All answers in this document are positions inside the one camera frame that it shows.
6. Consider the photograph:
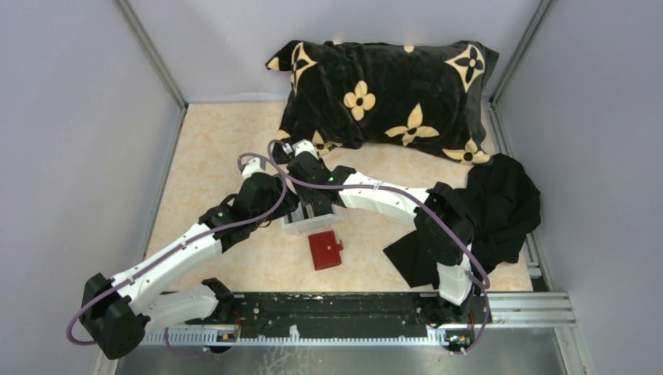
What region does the white plastic card box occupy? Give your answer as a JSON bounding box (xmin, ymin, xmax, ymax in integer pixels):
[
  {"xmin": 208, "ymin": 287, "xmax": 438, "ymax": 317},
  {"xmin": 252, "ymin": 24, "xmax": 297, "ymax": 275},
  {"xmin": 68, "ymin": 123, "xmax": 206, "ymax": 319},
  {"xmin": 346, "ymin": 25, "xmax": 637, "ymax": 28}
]
[{"xmin": 281, "ymin": 203, "xmax": 344, "ymax": 235}]

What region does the red card holder wallet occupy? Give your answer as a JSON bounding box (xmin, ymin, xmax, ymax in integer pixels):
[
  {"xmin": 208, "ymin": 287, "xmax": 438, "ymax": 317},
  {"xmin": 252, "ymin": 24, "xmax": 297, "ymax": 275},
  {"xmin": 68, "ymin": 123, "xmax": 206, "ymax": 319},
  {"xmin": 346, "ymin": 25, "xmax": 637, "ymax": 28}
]
[{"xmin": 308, "ymin": 230, "xmax": 343, "ymax": 271}]

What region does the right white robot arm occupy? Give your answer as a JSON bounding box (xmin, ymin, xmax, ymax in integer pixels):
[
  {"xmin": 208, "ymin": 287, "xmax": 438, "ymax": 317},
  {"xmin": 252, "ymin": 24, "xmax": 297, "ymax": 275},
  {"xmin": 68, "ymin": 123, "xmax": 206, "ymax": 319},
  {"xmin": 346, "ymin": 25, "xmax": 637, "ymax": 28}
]
[{"xmin": 287, "ymin": 153, "xmax": 475, "ymax": 322}]

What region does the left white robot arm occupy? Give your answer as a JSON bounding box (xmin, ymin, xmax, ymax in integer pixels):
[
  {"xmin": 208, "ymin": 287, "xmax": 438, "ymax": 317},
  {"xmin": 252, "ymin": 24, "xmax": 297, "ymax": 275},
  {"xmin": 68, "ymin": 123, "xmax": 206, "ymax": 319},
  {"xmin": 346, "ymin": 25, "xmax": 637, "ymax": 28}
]
[{"xmin": 78, "ymin": 172, "xmax": 299, "ymax": 359}]

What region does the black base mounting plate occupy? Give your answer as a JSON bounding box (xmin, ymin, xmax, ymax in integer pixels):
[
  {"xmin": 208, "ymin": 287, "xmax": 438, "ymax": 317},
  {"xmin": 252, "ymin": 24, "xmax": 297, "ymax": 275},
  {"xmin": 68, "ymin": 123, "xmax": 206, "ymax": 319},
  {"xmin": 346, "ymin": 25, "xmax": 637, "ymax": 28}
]
[{"xmin": 185, "ymin": 291, "xmax": 493, "ymax": 340}]

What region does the black pillow with yellow flowers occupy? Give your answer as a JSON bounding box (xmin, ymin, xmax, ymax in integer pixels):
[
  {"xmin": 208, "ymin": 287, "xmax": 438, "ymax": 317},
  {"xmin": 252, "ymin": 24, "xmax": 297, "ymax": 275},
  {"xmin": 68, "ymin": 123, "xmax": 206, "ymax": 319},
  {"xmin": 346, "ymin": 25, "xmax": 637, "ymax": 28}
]
[{"xmin": 265, "ymin": 40, "xmax": 500, "ymax": 166}]

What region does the black cloth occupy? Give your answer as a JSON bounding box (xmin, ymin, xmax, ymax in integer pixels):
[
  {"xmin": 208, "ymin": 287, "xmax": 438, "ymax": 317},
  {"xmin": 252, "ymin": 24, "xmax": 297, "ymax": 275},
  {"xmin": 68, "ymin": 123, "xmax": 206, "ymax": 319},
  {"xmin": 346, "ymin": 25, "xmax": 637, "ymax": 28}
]
[{"xmin": 383, "ymin": 153, "xmax": 541, "ymax": 288}]

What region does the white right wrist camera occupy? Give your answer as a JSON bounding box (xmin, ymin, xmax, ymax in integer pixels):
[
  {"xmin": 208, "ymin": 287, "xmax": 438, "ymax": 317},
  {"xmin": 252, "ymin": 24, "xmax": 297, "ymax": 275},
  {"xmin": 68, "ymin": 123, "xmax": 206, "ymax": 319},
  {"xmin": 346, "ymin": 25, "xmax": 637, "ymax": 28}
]
[{"xmin": 281, "ymin": 140, "xmax": 319, "ymax": 159}]

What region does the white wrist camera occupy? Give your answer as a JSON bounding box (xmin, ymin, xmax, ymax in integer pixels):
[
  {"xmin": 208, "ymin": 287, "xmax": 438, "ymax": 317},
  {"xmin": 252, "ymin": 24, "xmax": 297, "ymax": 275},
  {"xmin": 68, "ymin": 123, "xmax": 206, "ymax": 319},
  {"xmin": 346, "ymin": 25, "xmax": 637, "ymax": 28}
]
[
  {"xmin": 238, "ymin": 157, "xmax": 267, "ymax": 180},
  {"xmin": 281, "ymin": 140, "xmax": 319, "ymax": 159}
]

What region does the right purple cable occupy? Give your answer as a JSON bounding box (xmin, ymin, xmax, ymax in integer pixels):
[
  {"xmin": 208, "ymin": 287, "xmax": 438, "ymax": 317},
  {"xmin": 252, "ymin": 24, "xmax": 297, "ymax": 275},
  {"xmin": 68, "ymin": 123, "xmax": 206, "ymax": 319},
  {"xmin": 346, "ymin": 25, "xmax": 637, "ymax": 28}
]
[{"xmin": 267, "ymin": 138, "xmax": 492, "ymax": 355}]

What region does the purple cable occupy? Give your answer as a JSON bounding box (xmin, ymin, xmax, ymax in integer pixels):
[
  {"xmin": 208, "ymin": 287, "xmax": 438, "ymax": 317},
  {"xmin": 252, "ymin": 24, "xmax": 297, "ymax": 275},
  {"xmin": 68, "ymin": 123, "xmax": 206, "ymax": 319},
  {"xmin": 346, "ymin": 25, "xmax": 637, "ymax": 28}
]
[
  {"xmin": 267, "ymin": 138, "xmax": 492, "ymax": 355},
  {"xmin": 66, "ymin": 152, "xmax": 288, "ymax": 359}
]

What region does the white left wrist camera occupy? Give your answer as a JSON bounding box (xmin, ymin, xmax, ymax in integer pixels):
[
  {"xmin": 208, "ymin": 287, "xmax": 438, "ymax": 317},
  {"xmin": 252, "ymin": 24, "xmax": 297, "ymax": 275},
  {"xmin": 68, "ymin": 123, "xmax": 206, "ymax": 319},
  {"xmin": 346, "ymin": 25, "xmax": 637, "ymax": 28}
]
[{"xmin": 238, "ymin": 157, "xmax": 267, "ymax": 180}]

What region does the white slotted cable duct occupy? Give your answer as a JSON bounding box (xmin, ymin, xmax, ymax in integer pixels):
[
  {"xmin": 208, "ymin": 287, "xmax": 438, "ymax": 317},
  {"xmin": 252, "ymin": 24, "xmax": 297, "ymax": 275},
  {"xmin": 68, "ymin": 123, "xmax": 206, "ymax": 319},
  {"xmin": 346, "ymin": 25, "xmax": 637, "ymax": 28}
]
[{"xmin": 141, "ymin": 328, "xmax": 449, "ymax": 347}]

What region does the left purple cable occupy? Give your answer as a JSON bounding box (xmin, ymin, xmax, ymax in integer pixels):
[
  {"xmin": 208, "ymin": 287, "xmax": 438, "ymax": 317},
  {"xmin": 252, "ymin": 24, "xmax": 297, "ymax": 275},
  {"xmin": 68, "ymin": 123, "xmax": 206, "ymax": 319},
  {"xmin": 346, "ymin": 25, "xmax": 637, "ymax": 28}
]
[{"xmin": 66, "ymin": 152, "xmax": 288, "ymax": 359}]

